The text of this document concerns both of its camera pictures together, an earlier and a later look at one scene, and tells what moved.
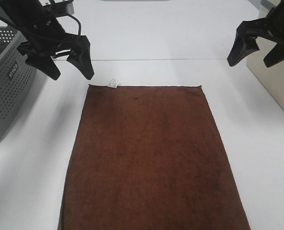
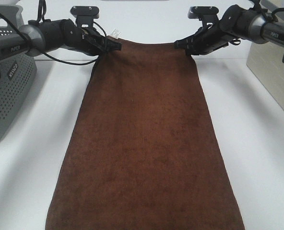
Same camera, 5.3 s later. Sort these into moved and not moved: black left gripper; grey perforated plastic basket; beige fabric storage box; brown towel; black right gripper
Moved: black right gripper; brown towel; black left gripper
Not moved: beige fabric storage box; grey perforated plastic basket
